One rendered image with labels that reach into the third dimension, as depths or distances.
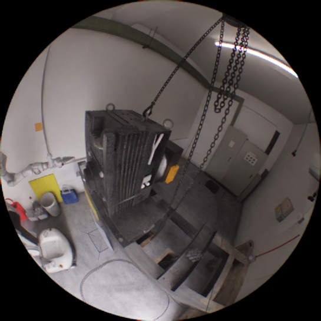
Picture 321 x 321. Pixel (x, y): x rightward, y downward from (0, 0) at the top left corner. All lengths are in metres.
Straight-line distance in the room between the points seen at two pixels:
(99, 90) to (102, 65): 0.35
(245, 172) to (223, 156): 0.79
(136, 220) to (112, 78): 1.68
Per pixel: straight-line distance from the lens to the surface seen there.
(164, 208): 1.71
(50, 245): 1.79
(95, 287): 1.89
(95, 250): 1.85
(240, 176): 3.48
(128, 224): 0.98
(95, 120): 0.74
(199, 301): 1.42
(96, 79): 1.61
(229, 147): 3.30
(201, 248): 1.42
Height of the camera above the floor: 1.81
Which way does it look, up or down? 32 degrees down
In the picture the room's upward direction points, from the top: 19 degrees clockwise
